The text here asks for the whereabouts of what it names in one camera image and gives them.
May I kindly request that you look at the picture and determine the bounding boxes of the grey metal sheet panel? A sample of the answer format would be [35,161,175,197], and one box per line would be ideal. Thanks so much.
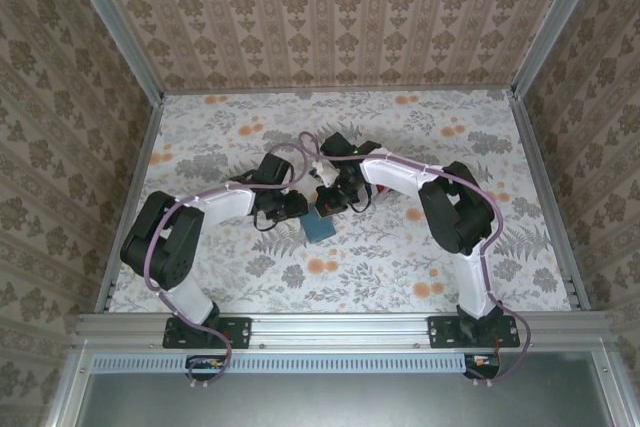
[74,369,614,427]

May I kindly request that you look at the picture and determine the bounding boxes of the aluminium frame cross rail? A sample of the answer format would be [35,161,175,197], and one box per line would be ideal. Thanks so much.
[74,311,614,348]

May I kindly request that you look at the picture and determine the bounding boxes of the blue card holder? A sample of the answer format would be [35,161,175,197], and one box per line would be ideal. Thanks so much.
[298,203,338,244]

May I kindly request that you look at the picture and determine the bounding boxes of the thin aluminium table edge rail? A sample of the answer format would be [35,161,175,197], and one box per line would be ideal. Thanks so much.
[162,87,516,97]

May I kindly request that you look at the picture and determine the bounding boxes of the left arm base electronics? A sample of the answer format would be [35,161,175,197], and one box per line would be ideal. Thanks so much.
[185,354,227,382]

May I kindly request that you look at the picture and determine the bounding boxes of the aluminium frame post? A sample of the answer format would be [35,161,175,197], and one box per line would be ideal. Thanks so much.
[508,0,612,101]
[59,0,167,103]

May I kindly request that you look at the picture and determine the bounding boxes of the floral patterned table cover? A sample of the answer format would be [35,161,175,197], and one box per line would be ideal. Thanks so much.
[107,90,575,316]

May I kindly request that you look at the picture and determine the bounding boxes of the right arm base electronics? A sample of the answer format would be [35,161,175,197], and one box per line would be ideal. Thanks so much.
[463,352,502,381]

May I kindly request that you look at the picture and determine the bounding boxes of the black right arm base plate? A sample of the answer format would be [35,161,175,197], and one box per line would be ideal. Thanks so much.
[428,315,519,350]

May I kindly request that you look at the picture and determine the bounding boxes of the grey slotted cable duct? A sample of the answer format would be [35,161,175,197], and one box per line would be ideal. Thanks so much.
[92,352,469,374]

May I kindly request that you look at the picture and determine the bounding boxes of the aluminium frame side rail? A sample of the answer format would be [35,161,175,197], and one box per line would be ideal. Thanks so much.
[93,94,167,313]
[509,89,592,313]

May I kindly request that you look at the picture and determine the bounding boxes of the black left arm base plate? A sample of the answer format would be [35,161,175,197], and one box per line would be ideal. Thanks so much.
[163,315,252,350]

